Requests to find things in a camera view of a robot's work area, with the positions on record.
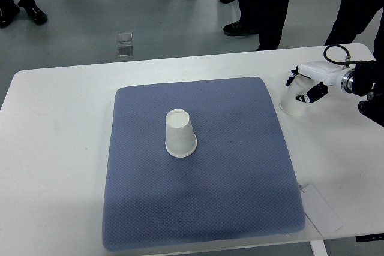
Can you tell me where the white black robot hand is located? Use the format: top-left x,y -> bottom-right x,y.
286,61 -> 355,103

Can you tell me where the white paper cup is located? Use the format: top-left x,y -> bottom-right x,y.
279,74 -> 315,116
165,109 -> 197,158

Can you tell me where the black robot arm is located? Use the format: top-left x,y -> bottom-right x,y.
346,60 -> 383,126

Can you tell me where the person in dark trousers right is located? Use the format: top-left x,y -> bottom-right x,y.
325,0 -> 383,45

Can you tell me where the blue textured foam cushion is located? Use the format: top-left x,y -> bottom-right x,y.
102,77 -> 305,251

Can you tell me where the white paper tag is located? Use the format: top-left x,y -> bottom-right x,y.
300,185 -> 343,238

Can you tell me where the black table control panel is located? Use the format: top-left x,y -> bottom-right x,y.
355,233 -> 384,243

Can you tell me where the white table leg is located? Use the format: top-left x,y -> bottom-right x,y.
310,240 -> 328,256

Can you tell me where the lower floor outlet plate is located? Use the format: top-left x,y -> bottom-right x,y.
117,45 -> 133,56

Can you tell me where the floor outlet plate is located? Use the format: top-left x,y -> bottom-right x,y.
117,45 -> 133,56
116,32 -> 133,43

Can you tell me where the upper floor outlet plate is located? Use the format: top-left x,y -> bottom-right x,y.
116,32 -> 133,43

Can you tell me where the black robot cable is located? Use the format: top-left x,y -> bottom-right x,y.
323,44 -> 365,67

